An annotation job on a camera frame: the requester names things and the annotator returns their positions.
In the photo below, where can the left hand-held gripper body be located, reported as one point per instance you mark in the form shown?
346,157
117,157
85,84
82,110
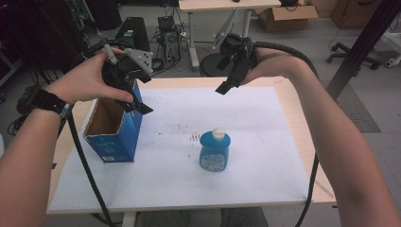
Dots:
126,67

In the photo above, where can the black office chair base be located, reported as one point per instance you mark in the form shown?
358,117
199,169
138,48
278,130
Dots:
353,53

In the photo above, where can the black computer tower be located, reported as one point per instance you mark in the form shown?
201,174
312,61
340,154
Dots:
134,33

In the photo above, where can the person's right hand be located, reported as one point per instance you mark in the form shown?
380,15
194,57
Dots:
272,64

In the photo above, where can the small black computer case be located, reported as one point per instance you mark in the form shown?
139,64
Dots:
170,39

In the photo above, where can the grey floor mat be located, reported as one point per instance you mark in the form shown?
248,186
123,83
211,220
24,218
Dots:
356,110

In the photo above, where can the black wristwatch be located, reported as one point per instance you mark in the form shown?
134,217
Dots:
50,101

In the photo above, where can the dark metal post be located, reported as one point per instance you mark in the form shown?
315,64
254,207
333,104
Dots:
362,47

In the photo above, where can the open cardboard box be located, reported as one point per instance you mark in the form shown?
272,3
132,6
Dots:
285,15

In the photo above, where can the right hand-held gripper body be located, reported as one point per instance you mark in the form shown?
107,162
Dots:
235,48

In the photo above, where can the white-legged wooden desk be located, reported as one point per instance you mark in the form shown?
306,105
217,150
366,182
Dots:
227,4

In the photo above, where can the black round stool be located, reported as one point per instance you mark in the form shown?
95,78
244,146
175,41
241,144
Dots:
211,64

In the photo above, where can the brown cardboard box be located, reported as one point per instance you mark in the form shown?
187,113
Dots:
353,12

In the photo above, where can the light wooden table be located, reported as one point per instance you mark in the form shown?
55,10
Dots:
298,107

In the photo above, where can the white paper sheet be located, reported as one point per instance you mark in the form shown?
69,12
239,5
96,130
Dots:
195,183

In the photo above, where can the blue bottle with white cap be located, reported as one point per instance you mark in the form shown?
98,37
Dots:
215,151

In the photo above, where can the blue cardboard box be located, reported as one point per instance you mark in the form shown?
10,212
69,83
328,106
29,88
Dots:
116,135

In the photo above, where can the person's left hand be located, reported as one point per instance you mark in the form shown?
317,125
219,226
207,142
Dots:
85,80

